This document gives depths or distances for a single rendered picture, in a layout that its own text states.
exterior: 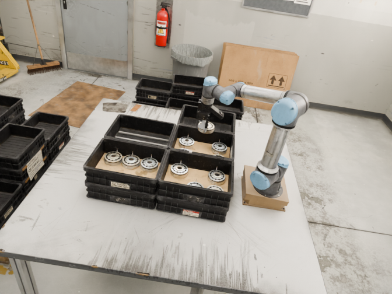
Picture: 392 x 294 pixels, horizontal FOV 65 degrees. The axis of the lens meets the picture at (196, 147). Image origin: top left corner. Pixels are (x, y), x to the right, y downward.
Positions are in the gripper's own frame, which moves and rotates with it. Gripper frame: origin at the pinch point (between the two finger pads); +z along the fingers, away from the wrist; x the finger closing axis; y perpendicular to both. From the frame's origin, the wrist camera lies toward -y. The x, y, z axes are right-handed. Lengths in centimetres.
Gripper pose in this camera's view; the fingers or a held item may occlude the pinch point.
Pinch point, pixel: (206, 129)
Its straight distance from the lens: 195.2
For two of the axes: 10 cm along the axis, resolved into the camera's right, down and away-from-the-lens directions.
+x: -1.3, 6.4, -7.5
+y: -9.8, -1.7, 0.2
